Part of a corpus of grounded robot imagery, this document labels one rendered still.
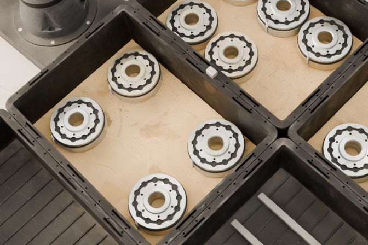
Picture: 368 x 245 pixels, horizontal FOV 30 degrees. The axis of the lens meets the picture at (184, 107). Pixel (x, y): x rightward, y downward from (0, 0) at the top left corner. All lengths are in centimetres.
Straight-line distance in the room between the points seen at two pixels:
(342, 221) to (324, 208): 4
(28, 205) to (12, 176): 7
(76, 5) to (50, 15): 6
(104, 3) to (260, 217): 62
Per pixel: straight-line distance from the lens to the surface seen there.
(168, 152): 126
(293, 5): 137
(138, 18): 129
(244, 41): 133
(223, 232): 121
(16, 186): 131
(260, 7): 137
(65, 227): 125
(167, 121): 129
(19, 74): 156
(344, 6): 134
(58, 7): 147
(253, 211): 122
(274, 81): 132
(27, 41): 154
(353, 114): 130
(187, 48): 124
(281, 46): 136
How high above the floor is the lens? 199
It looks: 63 degrees down
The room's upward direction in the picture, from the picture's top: 12 degrees counter-clockwise
